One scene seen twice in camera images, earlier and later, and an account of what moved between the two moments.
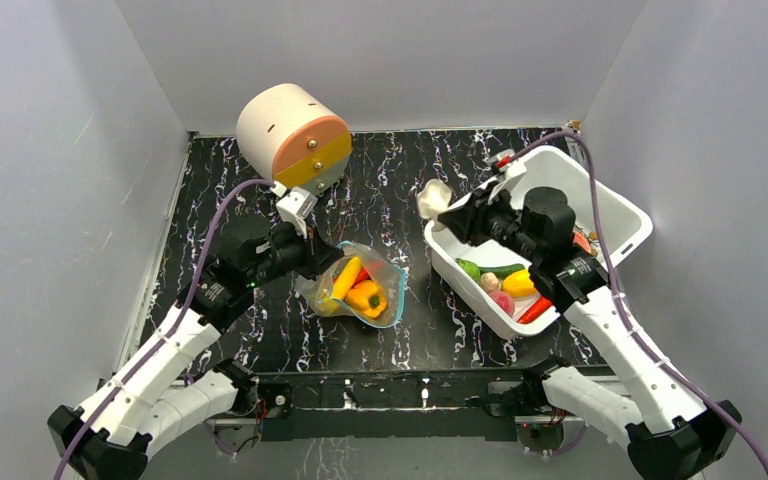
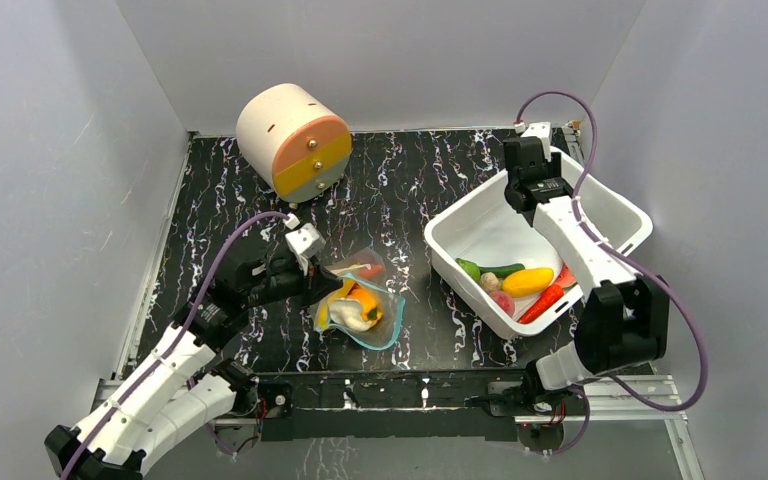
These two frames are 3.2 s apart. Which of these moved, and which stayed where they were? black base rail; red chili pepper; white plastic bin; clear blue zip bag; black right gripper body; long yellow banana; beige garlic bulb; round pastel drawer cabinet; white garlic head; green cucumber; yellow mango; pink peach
Moved: clear blue zip bag; white garlic head; black right gripper body; long yellow banana
Stayed: beige garlic bulb; pink peach; round pastel drawer cabinet; yellow mango; green cucumber; white plastic bin; red chili pepper; black base rail
